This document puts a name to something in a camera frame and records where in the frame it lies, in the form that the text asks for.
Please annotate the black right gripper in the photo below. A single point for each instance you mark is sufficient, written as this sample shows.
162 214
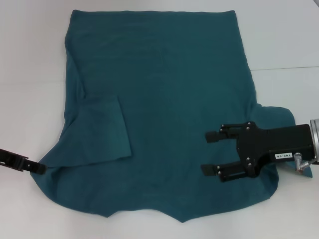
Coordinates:
274 144

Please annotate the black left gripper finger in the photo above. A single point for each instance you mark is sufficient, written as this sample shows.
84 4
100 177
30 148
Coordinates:
35 168

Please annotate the blue shirt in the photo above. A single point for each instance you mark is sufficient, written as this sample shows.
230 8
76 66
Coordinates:
174 99

